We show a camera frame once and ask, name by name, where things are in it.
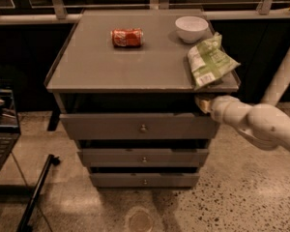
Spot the grey top drawer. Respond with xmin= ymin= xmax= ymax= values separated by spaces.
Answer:
xmin=60 ymin=113 xmax=218 ymax=140

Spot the grey drawer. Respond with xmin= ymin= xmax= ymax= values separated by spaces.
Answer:
xmin=91 ymin=173 xmax=199 ymax=188
xmin=60 ymin=113 xmax=218 ymax=140
xmin=78 ymin=148 xmax=209 ymax=167

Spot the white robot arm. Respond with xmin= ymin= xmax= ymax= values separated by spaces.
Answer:
xmin=195 ymin=46 xmax=290 ymax=152

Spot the grey drawer cabinet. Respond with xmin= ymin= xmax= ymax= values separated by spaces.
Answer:
xmin=43 ymin=8 xmax=242 ymax=189

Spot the grey middle drawer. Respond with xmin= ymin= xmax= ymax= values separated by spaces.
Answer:
xmin=78 ymin=148 xmax=209 ymax=167

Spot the grey bottom drawer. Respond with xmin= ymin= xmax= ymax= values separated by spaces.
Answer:
xmin=91 ymin=173 xmax=199 ymax=188

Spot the green chip bag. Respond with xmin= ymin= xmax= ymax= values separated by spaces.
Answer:
xmin=188 ymin=32 xmax=240 ymax=90

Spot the white bowl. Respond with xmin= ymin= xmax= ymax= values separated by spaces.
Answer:
xmin=175 ymin=16 xmax=209 ymax=43

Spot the orange soda can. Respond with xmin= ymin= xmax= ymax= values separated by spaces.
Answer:
xmin=110 ymin=28 xmax=143 ymax=47

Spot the metal window railing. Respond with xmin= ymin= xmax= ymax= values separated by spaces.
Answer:
xmin=0 ymin=0 xmax=290 ymax=26

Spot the black laptop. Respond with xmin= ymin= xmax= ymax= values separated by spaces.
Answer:
xmin=0 ymin=80 xmax=21 ymax=170

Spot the black stand leg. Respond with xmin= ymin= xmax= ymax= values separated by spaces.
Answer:
xmin=16 ymin=154 xmax=60 ymax=232

